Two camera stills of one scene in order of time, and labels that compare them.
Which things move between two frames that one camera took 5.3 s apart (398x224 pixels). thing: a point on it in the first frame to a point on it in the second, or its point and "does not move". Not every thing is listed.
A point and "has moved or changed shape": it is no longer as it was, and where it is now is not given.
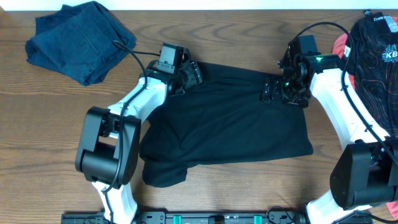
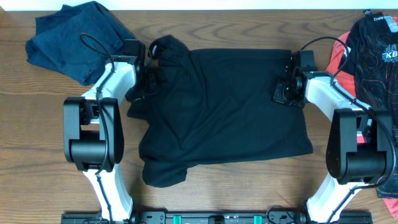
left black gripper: (193, 71) to (154, 88)
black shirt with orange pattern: (374, 59) does not move
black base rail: (214, 216) does not move
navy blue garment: (79, 42) does not move
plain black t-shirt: (223, 119) has moved or changed shape
